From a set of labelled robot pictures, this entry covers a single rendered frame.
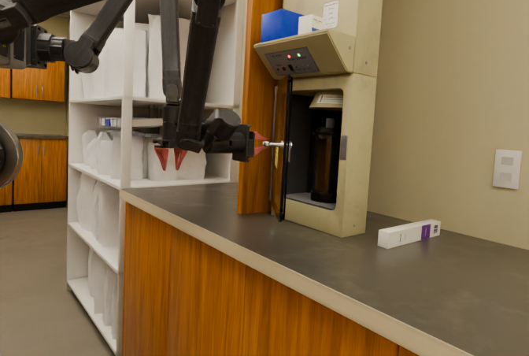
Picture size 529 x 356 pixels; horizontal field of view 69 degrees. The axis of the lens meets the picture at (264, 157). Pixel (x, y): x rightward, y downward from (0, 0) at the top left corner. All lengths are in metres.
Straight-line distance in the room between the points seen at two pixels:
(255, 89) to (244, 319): 0.73
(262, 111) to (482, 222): 0.80
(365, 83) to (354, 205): 0.36
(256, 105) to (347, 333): 0.81
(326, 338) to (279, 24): 0.86
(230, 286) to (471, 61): 1.03
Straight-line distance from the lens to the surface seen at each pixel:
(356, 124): 1.15
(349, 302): 0.79
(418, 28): 1.56
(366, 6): 1.20
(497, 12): 1.46
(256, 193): 1.39
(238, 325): 1.15
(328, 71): 1.15
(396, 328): 0.74
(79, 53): 1.31
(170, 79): 1.27
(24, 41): 1.34
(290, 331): 0.98
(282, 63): 1.25
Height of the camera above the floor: 1.25
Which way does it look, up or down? 5 degrees down
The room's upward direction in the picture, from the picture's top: 3 degrees clockwise
